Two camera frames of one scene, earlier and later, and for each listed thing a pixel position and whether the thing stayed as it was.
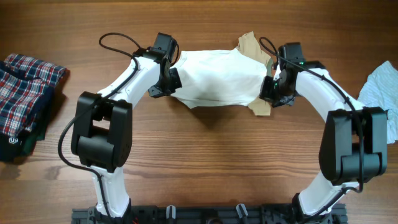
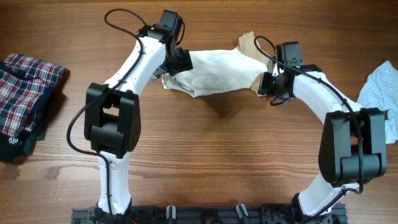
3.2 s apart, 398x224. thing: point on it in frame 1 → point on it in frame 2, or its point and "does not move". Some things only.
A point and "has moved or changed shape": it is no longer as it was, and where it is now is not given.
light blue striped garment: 380,90 does not move
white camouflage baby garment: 226,78 has moved or changed shape
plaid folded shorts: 25,82 does not move
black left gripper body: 166,84 → 178,62
